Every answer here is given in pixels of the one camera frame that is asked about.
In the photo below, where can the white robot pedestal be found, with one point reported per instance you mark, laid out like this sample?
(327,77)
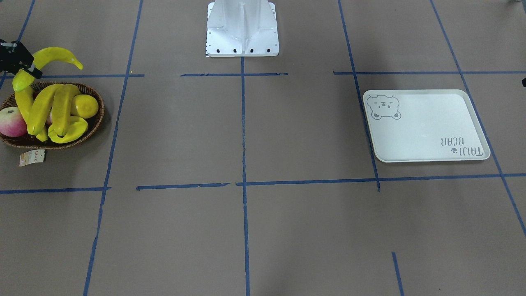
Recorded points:
(242,28)

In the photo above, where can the basket paper tag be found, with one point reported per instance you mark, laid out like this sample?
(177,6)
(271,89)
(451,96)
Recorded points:
(32,157)

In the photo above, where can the pink apple front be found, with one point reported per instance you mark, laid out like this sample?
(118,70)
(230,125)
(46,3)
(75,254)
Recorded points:
(12,123)

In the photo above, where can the white bear tray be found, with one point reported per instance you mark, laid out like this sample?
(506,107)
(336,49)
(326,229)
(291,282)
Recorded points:
(436,125)

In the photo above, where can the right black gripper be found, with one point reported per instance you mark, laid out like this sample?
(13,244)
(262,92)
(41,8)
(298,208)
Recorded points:
(14,56)

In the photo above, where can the yellow banana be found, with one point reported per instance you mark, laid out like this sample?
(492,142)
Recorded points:
(40,109)
(25,100)
(23,79)
(61,109)

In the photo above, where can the yellow star fruit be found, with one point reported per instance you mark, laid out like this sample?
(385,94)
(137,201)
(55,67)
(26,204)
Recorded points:
(77,127)

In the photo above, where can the yellow lemon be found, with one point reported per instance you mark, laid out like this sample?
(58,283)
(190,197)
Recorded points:
(84,106)

